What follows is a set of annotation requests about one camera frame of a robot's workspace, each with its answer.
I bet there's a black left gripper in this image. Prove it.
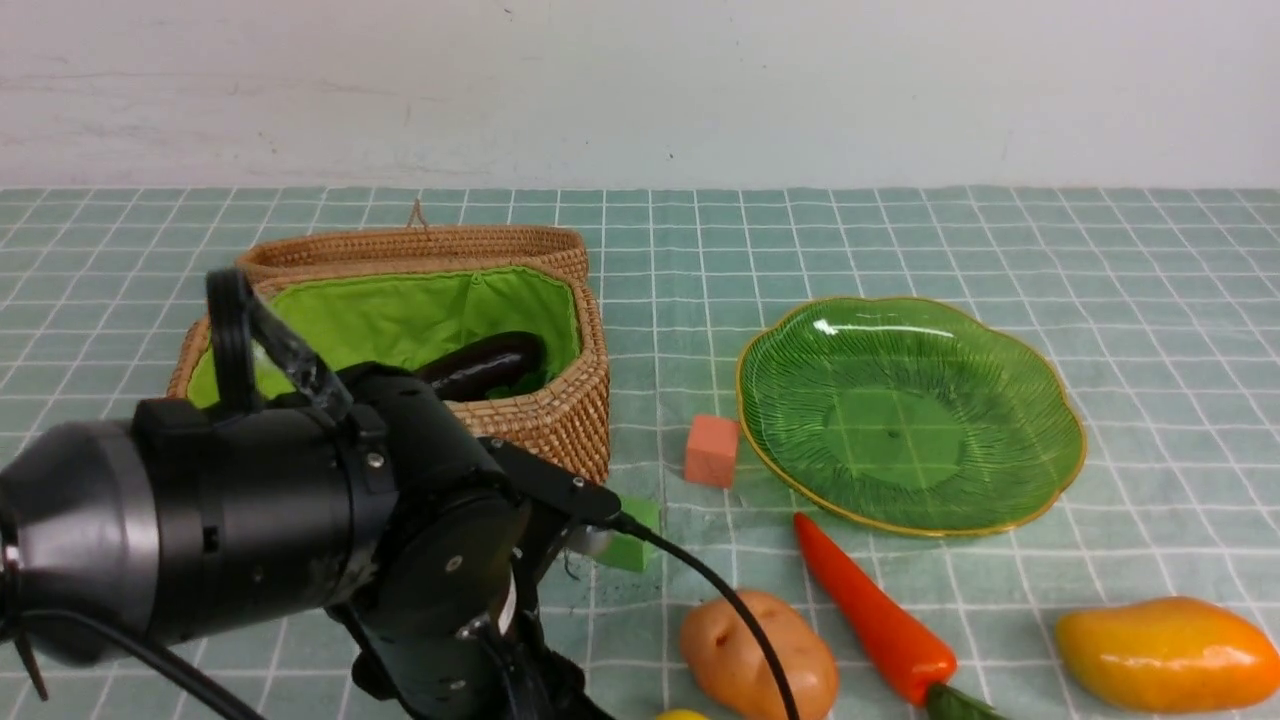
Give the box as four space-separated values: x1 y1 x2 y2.
349 606 611 719

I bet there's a yellow lemon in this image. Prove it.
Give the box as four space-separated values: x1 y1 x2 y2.
654 708 710 720

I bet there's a dark purple eggplant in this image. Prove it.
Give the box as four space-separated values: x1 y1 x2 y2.
415 331 547 404

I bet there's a brown potato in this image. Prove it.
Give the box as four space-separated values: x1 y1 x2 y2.
678 589 840 719

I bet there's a yellow orange mango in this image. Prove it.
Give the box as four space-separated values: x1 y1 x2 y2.
1055 596 1279 714

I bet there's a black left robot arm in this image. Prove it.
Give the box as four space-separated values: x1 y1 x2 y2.
3 268 620 719

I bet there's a green foam cube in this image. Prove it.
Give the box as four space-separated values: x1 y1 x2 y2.
594 495 660 573

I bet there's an orange foam cube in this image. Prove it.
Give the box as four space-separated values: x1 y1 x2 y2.
684 414 739 489

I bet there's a woven wicker basket green lining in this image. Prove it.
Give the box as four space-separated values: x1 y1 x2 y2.
166 263 612 486

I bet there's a woven wicker basket lid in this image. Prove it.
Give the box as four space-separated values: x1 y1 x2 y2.
236 201 589 281

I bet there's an orange carrot green top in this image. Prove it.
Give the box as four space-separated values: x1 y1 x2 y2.
794 512 1005 719

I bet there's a green glass leaf plate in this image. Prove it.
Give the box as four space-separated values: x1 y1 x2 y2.
735 296 1088 537

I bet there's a green checkered tablecloth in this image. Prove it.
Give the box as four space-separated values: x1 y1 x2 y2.
1 186 1279 719

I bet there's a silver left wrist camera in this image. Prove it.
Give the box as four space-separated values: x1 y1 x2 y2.
480 437 621 568

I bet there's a black camera cable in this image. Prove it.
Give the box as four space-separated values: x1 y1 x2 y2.
0 510 803 720

